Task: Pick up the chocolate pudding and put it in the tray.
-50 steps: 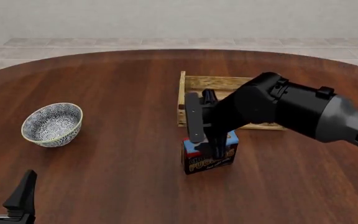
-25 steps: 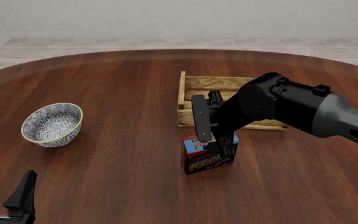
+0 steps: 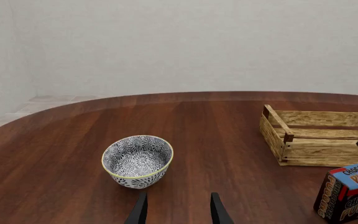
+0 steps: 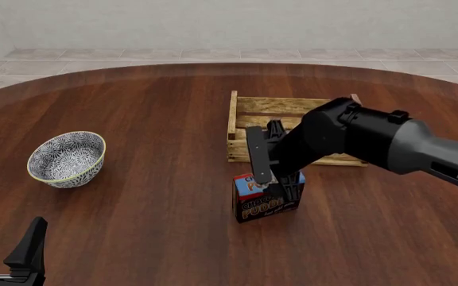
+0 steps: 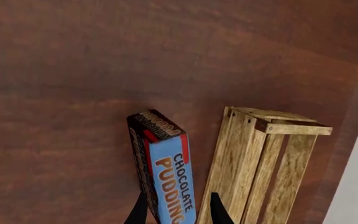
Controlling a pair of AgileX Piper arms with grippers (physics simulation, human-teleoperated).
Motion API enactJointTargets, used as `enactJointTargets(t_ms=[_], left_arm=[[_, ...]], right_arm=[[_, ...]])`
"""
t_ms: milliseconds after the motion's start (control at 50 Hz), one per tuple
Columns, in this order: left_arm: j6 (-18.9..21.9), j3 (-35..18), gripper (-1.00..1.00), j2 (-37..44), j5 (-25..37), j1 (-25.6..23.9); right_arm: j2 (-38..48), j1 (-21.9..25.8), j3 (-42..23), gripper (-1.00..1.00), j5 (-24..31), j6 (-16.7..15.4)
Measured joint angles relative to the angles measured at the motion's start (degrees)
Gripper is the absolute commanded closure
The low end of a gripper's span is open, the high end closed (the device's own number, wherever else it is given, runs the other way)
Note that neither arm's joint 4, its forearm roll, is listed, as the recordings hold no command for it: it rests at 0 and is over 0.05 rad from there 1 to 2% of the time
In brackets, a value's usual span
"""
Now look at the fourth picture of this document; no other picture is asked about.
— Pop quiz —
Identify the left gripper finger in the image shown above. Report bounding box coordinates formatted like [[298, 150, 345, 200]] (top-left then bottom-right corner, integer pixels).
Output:
[[3, 216, 49, 276]]

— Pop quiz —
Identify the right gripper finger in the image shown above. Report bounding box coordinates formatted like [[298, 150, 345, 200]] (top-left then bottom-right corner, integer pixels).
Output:
[[269, 172, 305, 211], [266, 118, 293, 141]]

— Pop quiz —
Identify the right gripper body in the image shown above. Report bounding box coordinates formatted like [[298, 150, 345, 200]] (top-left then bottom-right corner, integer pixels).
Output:
[[269, 137, 296, 181]]

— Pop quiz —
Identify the wooden slat tray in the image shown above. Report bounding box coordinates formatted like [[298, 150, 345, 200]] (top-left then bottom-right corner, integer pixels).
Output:
[[227, 91, 369, 167]]

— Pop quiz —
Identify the patterned black and white bowl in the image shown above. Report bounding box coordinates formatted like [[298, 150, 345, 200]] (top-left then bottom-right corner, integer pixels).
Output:
[[27, 131, 107, 189]]

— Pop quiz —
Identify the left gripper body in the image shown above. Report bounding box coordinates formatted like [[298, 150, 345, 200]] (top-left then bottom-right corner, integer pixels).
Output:
[[0, 266, 48, 286]]

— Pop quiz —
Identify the chocolate pudding box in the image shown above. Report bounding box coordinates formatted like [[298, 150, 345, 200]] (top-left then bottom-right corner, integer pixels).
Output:
[[232, 171, 307, 224]]

